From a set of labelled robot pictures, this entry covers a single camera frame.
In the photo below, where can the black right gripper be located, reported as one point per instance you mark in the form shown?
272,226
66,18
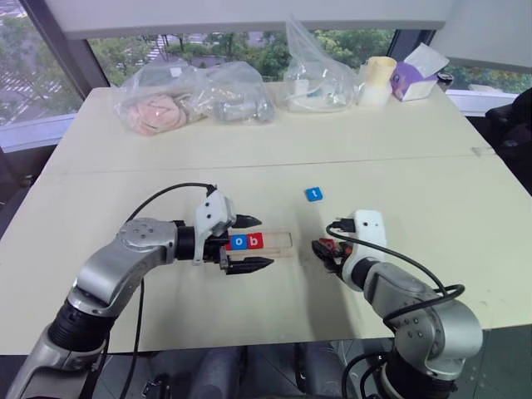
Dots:
341,254

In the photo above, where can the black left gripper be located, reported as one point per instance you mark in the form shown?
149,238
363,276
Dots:
216,243

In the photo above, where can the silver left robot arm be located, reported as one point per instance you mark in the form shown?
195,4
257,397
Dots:
120,266

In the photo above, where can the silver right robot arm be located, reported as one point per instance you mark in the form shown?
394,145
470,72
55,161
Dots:
432,316

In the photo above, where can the red letter b block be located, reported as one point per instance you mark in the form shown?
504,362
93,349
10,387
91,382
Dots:
255,241

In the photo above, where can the blue letter o block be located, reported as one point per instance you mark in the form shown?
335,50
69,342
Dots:
239,242

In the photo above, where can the wooden letter tray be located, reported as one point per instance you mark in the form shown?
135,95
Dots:
276,245

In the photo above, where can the blue letter t block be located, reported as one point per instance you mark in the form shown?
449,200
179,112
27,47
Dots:
313,194

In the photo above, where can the dark rounded shape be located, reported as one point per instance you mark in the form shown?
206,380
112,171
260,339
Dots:
222,372

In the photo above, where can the plastic bag with grey items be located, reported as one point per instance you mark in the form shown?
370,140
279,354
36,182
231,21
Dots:
241,104

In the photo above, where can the plastic bag with pink items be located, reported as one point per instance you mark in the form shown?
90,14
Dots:
156,110

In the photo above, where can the clear bag with white items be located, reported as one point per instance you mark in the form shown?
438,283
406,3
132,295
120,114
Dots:
316,83

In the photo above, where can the purple tissue box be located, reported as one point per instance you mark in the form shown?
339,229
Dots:
411,81

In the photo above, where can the small dark round object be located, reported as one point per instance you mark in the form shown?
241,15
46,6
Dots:
444,79

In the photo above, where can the black bag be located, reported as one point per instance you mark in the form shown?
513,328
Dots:
511,124

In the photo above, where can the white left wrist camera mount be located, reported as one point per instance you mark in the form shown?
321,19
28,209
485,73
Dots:
214,212

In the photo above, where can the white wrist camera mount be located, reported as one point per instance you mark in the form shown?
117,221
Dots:
370,232
214,212

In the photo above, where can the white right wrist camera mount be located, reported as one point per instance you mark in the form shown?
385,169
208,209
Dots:
370,232

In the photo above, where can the dark window frame post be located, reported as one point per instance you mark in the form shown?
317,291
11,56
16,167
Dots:
62,50

